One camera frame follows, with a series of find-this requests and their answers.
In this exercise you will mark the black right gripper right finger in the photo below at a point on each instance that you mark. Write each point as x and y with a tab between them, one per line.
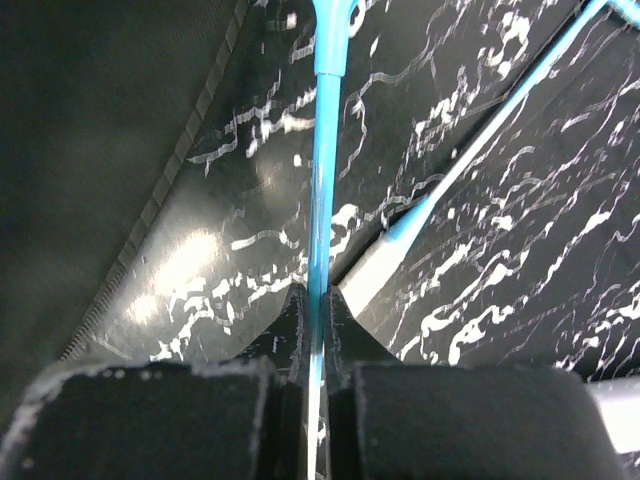
346	342

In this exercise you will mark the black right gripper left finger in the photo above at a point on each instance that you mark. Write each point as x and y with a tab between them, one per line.
285	346

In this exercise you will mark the blue sport racket bag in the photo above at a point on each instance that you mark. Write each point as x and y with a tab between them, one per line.
95	96

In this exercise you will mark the white shuttlecock tube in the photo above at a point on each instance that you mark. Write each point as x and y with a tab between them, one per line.
618	402

